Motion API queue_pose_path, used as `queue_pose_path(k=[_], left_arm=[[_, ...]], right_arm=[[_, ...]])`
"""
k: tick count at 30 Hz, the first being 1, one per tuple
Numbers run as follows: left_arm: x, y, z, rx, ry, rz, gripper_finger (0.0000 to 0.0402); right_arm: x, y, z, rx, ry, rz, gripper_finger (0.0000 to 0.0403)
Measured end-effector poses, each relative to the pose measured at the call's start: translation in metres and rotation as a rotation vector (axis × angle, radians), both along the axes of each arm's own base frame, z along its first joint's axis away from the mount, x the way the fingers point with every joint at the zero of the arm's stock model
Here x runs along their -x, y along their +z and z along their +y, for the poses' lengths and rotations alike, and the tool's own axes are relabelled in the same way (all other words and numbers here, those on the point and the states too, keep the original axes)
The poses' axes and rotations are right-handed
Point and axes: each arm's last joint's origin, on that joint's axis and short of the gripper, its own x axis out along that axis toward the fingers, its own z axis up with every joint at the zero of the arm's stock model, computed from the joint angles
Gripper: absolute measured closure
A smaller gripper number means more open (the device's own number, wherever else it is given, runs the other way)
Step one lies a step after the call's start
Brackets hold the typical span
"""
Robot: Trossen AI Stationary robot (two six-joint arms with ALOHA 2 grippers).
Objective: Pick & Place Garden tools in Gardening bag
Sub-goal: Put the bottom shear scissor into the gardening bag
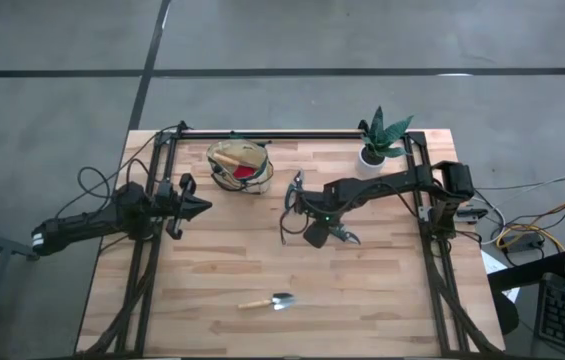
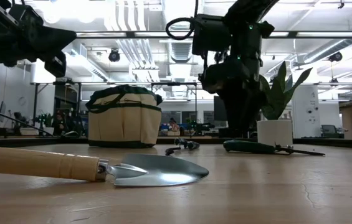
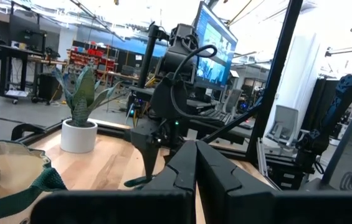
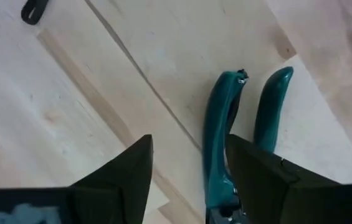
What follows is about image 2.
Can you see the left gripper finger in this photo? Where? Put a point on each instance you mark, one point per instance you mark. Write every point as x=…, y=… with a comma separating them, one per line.
x=57, y=39

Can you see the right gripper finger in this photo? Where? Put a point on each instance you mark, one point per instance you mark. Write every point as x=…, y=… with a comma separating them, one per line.
x=245, y=115

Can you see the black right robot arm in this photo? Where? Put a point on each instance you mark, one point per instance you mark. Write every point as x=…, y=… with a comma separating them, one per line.
x=247, y=18

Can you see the beige green-trimmed gardening bag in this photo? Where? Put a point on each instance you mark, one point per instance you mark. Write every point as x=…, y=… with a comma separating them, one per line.
x=124, y=121

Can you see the black monitor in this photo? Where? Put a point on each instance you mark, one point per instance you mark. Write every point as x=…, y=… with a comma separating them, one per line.
x=219, y=109

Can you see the white plant pot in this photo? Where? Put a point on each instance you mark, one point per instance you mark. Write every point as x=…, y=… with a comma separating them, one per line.
x=274, y=132

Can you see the green leafy plant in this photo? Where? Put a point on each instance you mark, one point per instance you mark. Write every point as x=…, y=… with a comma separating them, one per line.
x=277, y=96

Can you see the black ceiling spotlight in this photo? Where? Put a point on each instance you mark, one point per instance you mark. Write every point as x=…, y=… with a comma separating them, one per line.
x=336, y=57
x=114, y=56

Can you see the person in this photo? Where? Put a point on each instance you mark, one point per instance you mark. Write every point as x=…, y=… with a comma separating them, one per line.
x=174, y=125

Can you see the grey office chair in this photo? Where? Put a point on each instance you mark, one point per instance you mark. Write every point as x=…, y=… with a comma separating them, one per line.
x=330, y=130

